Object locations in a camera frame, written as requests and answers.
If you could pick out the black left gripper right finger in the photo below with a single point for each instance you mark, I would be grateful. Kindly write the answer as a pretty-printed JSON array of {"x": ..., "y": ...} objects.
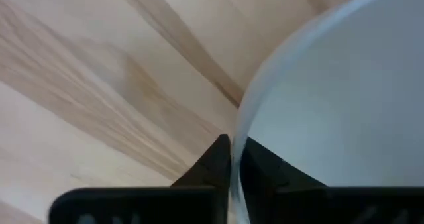
[{"x": 331, "y": 205}]

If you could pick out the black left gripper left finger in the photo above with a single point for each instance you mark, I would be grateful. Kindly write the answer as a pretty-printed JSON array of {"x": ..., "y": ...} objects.
[{"x": 142, "y": 205}]

